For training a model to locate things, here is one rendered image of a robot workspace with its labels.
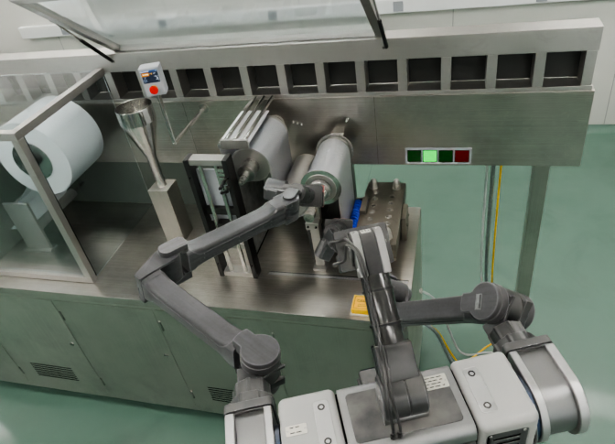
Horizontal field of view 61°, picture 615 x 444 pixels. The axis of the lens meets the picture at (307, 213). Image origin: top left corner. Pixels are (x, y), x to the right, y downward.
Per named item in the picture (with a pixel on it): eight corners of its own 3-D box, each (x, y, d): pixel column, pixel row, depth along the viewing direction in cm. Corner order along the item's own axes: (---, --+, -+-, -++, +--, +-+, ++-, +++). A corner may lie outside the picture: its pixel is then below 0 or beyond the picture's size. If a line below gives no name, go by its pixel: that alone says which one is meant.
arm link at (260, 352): (128, 298, 125) (120, 266, 119) (174, 269, 133) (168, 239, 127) (262, 406, 101) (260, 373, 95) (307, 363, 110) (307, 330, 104)
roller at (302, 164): (279, 215, 198) (274, 189, 191) (296, 178, 217) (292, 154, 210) (309, 217, 195) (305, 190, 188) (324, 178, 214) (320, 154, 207)
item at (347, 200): (343, 239, 198) (338, 200, 187) (353, 202, 216) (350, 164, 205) (344, 239, 198) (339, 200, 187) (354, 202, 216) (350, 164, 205)
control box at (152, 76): (145, 99, 179) (135, 71, 173) (149, 92, 184) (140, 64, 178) (166, 96, 178) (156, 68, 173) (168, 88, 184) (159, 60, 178)
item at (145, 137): (159, 243, 230) (113, 129, 197) (173, 223, 241) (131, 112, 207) (188, 245, 227) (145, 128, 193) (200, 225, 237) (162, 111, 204)
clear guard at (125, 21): (21, -1, 164) (21, -3, 164) (119, 48, 212) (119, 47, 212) (349, -32, 136) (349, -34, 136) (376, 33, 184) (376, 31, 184)
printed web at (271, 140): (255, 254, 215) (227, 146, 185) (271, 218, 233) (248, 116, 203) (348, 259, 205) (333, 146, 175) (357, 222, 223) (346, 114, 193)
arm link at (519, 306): (512, 350, 102) (492, 344, 100) (490, 312, 110) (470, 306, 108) (544, 319, 98) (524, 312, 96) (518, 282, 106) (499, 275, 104)
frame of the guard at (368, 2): (2, 15, 163) (3, -9, 163) (113, 64, 216) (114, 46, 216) (362, -16, 132) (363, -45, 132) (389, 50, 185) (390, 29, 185)
